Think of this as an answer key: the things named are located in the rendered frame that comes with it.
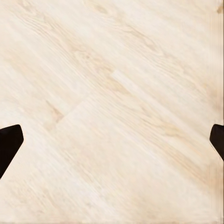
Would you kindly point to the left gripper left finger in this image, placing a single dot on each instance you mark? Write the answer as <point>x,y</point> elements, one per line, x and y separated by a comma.
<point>11,139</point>

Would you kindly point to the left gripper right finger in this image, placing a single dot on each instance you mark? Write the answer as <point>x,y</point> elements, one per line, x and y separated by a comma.
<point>217,139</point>

